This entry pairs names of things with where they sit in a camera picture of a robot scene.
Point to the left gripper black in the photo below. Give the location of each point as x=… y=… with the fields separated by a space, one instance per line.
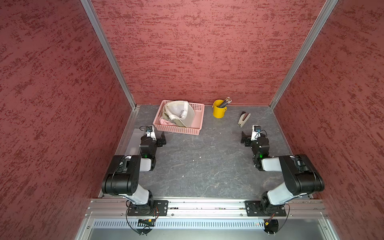
x=159 y=140

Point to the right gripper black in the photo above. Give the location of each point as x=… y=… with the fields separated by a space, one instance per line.
x=247 y=138

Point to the white Colorado baseball cap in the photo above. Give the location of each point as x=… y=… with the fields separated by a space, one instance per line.
x=179 y=112

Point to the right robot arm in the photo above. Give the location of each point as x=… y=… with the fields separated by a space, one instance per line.
x=300 y=177

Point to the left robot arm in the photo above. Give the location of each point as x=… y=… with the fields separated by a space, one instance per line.
x=122 y=179

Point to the pink cloth in basket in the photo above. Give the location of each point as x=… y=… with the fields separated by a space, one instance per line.
x=166 y=122

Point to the beige stapler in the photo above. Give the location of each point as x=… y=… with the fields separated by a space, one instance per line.
x=243 y=119

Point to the pink plastic basket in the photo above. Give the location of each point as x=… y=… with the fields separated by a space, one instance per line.
x=193 y=130

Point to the yellow pencil cup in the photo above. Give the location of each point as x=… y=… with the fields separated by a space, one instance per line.
x=217 y=111

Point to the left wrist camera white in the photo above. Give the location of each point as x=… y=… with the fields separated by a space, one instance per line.
x=150 y=132

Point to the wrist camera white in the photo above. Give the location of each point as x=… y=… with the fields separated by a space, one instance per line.
x=150 y=132
x=256 y=129

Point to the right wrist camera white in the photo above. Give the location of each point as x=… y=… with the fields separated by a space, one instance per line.
x=256 y=129

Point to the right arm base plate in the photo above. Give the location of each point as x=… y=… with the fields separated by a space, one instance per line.
x=264 y=209

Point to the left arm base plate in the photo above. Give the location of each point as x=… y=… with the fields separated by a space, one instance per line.
x=157 y=208

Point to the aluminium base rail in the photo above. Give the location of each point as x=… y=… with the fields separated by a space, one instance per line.
x=206 y=208

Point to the left corner aluminium post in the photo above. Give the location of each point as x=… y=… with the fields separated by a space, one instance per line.
x=92 y=16

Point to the corner aluminium post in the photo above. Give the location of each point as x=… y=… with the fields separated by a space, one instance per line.
x=320 y=21
x=92 y=16

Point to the right corner aluminium post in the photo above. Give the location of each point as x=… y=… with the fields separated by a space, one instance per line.
x=320 y=21

